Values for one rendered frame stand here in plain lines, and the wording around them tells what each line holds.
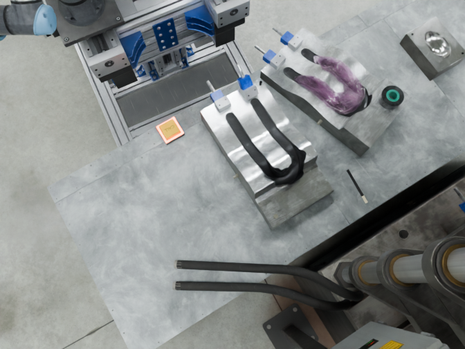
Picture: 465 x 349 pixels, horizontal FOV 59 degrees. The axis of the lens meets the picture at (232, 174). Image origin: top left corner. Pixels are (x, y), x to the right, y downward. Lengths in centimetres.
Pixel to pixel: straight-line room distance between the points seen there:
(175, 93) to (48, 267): 117
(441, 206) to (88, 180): 132
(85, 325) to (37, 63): 159
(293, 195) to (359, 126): 34
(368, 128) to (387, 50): 42
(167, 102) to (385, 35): 115
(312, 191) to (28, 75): 199
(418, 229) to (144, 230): 100
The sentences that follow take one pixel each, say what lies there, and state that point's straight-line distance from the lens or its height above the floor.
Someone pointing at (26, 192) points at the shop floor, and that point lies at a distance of 261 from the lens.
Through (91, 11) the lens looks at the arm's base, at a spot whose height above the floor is 108.
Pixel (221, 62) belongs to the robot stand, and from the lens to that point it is 240.
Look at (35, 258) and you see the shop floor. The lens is 252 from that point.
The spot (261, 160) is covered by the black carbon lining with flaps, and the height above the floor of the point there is 91.
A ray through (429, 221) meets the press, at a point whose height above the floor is 79.
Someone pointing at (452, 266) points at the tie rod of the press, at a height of 156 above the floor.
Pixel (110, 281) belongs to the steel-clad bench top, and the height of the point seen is 80.
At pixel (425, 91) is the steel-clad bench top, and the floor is 80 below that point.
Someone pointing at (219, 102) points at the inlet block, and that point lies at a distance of 150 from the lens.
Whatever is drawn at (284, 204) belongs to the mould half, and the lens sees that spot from 146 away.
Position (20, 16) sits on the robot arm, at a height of 137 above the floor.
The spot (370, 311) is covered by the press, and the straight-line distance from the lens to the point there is 157.
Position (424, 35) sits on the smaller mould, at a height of 87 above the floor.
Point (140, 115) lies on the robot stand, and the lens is 231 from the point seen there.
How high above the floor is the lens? 228
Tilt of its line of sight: 75 degrees down
